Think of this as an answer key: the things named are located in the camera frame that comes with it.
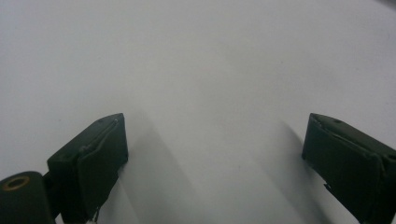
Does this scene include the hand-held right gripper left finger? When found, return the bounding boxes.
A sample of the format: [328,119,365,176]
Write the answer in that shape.
[46,112,129,224]

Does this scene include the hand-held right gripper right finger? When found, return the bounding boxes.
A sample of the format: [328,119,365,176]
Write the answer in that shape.
[301,112,396,224]

